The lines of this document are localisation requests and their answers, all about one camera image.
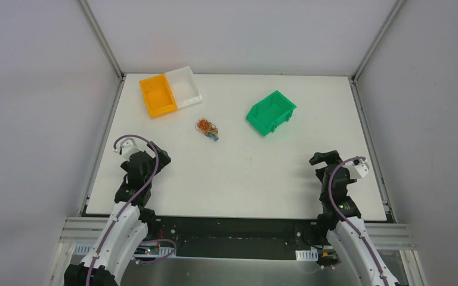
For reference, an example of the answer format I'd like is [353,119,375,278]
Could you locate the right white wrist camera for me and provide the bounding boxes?
[345,157,370,179]

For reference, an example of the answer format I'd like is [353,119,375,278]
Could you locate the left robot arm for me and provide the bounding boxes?
[63,135,171,285]

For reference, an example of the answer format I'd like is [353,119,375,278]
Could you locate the green plastic bin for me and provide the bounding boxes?
[246,90,296,136]

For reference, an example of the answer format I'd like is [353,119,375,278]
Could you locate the orange plastic bin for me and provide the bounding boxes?
[139,74,178,118]

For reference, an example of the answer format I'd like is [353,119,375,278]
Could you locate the orange and blue wires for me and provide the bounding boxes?
[196,117,220,142]

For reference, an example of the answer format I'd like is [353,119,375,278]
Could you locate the purple cable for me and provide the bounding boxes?
[320,156,392,286]
[85,134,178,286]

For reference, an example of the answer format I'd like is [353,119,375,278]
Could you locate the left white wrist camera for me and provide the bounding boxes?
[114,138,140,161]

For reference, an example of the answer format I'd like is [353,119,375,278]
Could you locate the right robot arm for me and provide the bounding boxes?
[309,150,400,285]

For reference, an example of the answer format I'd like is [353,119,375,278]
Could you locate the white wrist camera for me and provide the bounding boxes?
[114,138,140,161]
[345,157,370,179]

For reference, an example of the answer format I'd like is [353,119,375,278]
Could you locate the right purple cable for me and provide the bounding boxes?
[320,156,392,286]

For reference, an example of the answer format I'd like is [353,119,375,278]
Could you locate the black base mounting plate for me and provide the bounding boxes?
[135,216,336,260]

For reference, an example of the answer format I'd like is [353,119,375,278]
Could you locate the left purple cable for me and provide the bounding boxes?
[85,134,178,286]

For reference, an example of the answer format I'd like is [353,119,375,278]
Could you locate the white plastic bin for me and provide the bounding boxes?
[165,66,203,109]

